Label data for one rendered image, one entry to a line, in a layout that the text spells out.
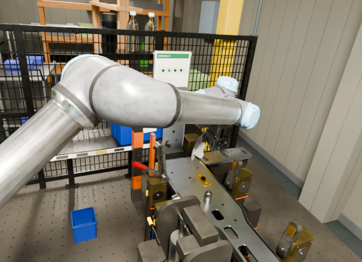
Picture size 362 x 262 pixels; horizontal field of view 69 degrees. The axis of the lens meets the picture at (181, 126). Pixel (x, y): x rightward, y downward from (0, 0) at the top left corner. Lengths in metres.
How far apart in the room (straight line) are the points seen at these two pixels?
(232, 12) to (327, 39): 1.43
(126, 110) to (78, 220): 0.97
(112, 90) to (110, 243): 0.93
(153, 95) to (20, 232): 1.10
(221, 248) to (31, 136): 0.47
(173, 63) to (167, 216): 0.93
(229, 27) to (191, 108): 1.14
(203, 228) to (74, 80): 0.45
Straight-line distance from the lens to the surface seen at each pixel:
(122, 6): 2.82
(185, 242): 0.70
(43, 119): 0.56
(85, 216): 1.38
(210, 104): 0.62
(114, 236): 1.33
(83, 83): 0.55
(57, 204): 1.54
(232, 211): 1.05
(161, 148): 0.97
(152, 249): 0.78
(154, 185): 1.04
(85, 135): 1.44
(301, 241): 0.98
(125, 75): 0.49
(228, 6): 1.65
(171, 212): 0.77
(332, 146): 2.58
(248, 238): 0.98
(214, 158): 1.34
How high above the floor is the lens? 1.68
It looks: 25 degrees down
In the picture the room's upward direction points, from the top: 6 degrees clockwise
